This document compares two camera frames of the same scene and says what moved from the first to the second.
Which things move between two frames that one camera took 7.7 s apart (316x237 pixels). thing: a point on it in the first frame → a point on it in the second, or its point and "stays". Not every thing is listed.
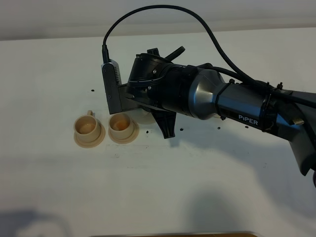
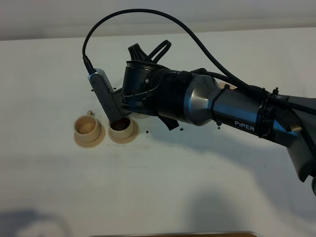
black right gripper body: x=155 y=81 stays
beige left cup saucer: x=86 y=144 stays
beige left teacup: x=87 y=127 stays
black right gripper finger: x=154 y=51 → x=137 y=53
